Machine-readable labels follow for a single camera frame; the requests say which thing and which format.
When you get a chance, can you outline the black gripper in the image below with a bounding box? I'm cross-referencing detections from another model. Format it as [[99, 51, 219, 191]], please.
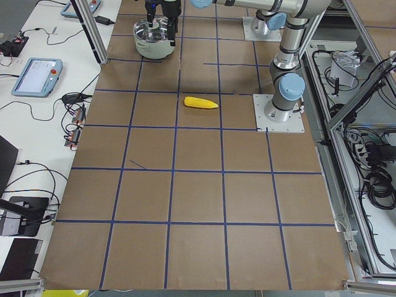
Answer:
[[145, 0, 181, 46]]

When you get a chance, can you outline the glass pot lid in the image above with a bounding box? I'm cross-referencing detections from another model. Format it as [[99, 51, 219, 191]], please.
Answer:
[[133, 17, 168, 43]]

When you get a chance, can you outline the yellow corn cob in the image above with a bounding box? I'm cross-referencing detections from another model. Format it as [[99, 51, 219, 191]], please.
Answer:
[[184, 96, 218, 110]]

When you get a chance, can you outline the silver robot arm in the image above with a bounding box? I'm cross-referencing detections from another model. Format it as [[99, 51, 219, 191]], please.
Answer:
[[252, 10, 286, 35], [191, 0, 330, 123]]

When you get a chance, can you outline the white steel cooking pot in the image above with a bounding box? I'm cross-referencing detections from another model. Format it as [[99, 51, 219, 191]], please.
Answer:
[[133, 17, 174, 60]]

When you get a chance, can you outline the black power adapter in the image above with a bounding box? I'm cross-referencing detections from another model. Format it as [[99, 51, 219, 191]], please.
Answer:
[[95, 15, 115, 25]]

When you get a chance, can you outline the blue teach pendant far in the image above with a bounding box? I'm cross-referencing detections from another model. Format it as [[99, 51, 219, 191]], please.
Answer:
[[60, 0, 103, 19]]

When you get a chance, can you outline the blue teach pendant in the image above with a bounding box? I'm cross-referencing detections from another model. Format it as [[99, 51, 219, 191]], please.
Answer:
[[11, 58, 63, 98], [60, 0, 103, 19]]

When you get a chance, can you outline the blue teach pendant near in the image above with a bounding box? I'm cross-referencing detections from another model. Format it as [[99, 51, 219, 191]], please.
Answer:
[[11, 58, 63, 98]]

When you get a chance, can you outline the brown paper table mat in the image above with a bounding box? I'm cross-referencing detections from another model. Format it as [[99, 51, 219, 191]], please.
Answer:
[[41, 1, 348, 290]]

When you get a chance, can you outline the aluminium frame post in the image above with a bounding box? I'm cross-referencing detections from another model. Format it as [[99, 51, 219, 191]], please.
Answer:
[[71, 0, 108, 64]]

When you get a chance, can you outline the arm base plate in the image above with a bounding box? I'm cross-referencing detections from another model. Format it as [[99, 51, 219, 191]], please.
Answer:
[[242, 17, 282, 42], [253, 94, 304, 134]]

